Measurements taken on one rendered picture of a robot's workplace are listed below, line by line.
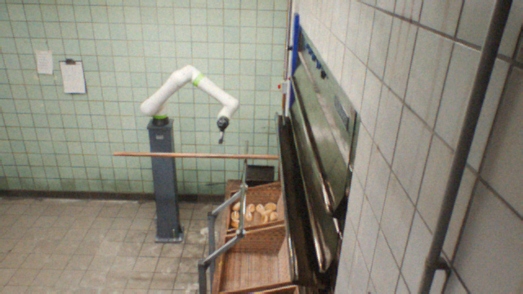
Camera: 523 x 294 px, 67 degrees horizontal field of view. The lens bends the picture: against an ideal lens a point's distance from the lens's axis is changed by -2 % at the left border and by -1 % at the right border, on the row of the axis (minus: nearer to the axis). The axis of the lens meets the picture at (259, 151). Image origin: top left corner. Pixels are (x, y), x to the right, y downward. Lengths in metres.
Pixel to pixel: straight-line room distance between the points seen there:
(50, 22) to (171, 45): 1.13
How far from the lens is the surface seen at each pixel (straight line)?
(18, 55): 4.56
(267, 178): 3.49
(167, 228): 4.00
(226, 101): 3.17
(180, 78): 3.08
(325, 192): 1.50
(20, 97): 4.70
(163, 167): 3.65
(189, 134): 4.23
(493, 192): 0.58
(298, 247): 1.73
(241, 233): 2.18
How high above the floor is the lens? 2.50
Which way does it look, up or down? 26 degrees down
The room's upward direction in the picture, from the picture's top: 2 degrees clockwise
